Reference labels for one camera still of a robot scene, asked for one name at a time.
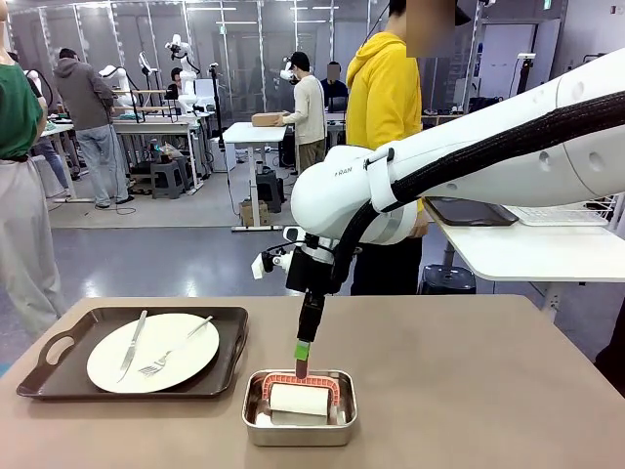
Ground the white round plate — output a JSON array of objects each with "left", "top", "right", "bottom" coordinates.
[{"left": 86, "top": 312, "right": 221, "bottom": 395}]

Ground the white background desk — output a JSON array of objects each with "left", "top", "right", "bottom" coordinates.
[{"left": 111, "top": 110, "right": 212, "bottom": 194}]

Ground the person in yellow hoodie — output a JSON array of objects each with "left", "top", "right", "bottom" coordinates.
[{"left": 345, "top": 0, "right": 473, "bottom": 297}]

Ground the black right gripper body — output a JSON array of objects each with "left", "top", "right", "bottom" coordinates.
[{"left": 285, "top": 248, "right": 343, "bottom": 296}]

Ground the white standing table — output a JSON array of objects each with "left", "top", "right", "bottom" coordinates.
[{"left": 222, "top": 120, "right": 289, "bottom": 234}]

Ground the small cardboard floor box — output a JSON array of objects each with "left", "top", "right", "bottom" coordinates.
[{"left": 238, "top": 199, "right": 270, "bottom": 227}]

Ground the black bag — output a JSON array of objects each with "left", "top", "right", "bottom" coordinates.
[{"left": 468, "top": 96, "right": 504, "bottom": 116}]

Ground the silver table knife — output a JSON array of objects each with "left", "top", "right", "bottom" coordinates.
[{"left": 116, "top": 310, "right": 148, "bottom": 385}]

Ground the square metal tin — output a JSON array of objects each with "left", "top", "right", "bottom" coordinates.
[{"left": 241, "top": 369, "right": 358, "bottom": 448}]

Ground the white side table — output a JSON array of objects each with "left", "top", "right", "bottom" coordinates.
[{"left": 424, "top": 194, "right": 625, "bottom": 294}]

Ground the white wire dish rack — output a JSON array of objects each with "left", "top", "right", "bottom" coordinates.
[{"left": 507, "top": 194, "right": 614, "bottom": 227}]

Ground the mannequin in green shirt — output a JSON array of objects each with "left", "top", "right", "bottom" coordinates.
[{"left": 0, "top": 0, "right": 67, "bottom": 338}]

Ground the grey plastic stool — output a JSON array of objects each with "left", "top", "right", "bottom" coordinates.
[{"left": 149, "top": 159, "right": 191, "bottom": 199}]

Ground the silver fork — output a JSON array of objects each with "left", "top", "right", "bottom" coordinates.
[{"left": 138, "top": 315, "right": 215, "bottom": 378}]

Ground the black braided cable sleeve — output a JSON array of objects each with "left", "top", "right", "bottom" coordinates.
[{"left": 331, "top": 90, "right": 625, "bottom": 294}]

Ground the flat cardboard box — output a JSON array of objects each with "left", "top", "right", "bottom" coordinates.
[{"left": 251, "top": 111, "right": 289, "bottom": 129}]

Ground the black stool under table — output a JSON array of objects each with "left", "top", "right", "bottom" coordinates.
[{"left": 256, "top": 168, "right": 285, "bottom": 214}]

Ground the person in dark blue top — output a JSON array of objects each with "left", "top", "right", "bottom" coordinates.
[{"left": 319, "top": 61, "right": 351, "bottom": 112}]

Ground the pink lint roller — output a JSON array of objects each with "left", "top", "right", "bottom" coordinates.
[{"left": 261, "top": 361, "right": 341, "bottom": 420}]

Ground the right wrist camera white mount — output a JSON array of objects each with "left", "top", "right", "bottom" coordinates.
[{"left": 251, "top": 246, "right": 294, "bottom": 280}]

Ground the person in grey hoodie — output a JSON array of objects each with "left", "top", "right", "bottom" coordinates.
[{"left": 52, "top": 47, "right": 137, "bottom": 210}]

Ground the black round stool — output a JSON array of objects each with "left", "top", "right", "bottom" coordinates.
[{"left": 418, "top": 264, "right": 478, "bottom": 296}]

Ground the person in cream sweater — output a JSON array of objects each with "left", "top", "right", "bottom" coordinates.
[{"left": 275, "top": 51, "right": 327, "bottom": 176}]

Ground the black tripod stand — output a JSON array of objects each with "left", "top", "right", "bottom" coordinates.
[{"left": 515, "top": 52, "right": 537, "bottom": 95}]

